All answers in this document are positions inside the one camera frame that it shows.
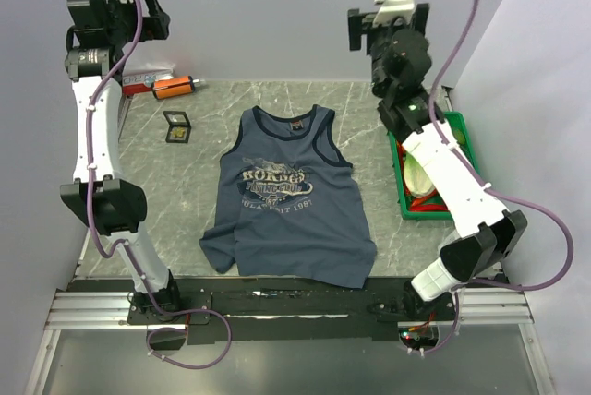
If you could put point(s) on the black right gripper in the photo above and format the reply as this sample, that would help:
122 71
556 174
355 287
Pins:
359 23

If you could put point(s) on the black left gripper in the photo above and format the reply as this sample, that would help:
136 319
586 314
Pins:
154 26

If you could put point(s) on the gold brooch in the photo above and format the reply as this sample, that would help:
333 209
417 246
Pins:
179 133

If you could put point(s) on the blue sleeveless shirt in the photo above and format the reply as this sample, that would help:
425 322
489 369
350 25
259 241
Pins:
288 204

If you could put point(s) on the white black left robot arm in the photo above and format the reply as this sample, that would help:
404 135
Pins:
99 194

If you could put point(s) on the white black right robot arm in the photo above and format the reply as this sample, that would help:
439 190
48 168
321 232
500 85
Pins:
487 231

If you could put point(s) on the red white cardboard box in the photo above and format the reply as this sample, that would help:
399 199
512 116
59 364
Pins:
141 82

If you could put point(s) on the orange cylinder tool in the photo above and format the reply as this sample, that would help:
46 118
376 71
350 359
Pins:
175 87

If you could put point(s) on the green plastic bin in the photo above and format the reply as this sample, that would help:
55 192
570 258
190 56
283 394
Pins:
455 119

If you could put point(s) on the green toy pepper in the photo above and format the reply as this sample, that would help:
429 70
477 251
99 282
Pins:
459 136

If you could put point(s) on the toy lettuce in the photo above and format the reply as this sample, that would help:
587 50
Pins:
416 180

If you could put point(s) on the red toy chili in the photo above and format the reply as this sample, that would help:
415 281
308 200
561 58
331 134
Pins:
425 204

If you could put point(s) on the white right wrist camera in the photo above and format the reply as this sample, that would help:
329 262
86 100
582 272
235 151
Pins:
390 10

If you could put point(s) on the black rectangular frame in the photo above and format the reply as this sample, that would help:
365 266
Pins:
177 119

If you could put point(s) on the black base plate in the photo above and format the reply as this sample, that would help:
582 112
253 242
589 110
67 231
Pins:
280 309

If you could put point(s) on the aluminium frame rail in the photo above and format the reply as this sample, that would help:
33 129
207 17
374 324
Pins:
112 310

